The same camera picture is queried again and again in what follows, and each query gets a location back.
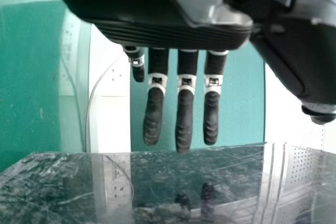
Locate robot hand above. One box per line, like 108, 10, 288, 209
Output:
46, 0, 336, 154

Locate white socket strip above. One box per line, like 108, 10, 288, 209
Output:
90, 24, 131, 154

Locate thin grey cable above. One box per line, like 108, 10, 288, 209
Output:
84, 57, 119, 153

